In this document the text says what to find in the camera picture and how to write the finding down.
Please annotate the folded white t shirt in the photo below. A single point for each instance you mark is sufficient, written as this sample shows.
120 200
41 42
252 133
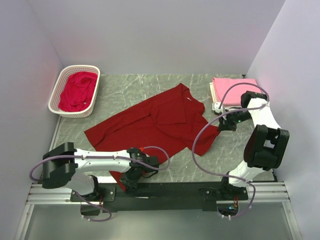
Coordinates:
213 92

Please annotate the dark red t shirt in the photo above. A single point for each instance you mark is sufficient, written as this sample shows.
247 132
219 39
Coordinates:
167 123

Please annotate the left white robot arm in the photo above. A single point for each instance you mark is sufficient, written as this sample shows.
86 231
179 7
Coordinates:
70 171

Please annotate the crimson t shirt in basket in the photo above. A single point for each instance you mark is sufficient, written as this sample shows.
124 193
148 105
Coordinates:
78 91

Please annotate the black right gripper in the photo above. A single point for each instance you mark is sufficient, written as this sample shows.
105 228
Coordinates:
225 125

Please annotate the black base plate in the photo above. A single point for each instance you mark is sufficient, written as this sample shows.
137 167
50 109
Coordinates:
166 196

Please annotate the folded pink t shirt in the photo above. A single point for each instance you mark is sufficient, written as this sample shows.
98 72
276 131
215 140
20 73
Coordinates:
233 98

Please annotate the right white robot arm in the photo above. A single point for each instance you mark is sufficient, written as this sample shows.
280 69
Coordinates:
265 148

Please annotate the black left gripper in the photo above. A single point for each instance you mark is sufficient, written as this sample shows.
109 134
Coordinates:
128 183

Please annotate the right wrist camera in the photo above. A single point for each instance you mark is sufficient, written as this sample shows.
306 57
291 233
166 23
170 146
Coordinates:
217 108

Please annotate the aluminium rail frame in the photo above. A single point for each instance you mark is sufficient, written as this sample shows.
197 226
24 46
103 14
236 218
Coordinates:
264 192

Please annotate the white plastic laundry basket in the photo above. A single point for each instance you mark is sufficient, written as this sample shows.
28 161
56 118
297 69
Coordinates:
60 84

